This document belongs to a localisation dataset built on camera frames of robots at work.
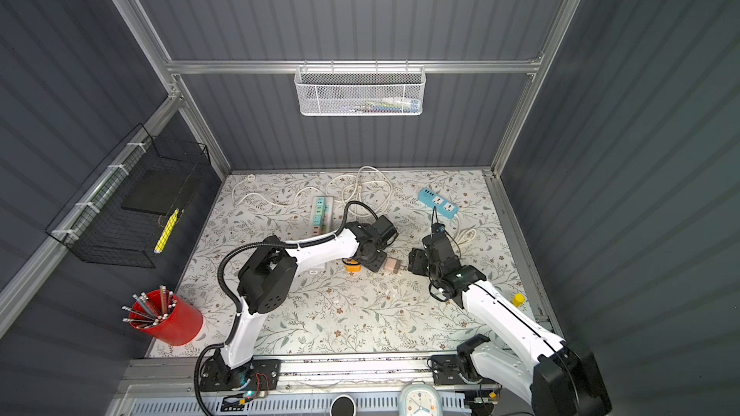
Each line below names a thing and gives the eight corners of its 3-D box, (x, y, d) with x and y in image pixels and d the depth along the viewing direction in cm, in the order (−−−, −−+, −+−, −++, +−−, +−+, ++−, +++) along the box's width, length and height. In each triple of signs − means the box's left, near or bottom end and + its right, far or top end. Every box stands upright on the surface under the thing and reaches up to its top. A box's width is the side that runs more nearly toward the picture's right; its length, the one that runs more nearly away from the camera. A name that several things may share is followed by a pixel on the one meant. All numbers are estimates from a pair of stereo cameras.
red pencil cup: (158, 345, 80) (117, 329, 68) (173, 310, 86) (138, 290, 74) (197, 345, 80) (164, 329, 68) (210, 310, 86) (181, 290, 74)
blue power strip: (415, 198, 114) (416, 193, 112) (423, 190, 117) (423, 185, 114) (451, 220, 107) (453, 215, 105) (458, 212, 109) (460, 207, 107)
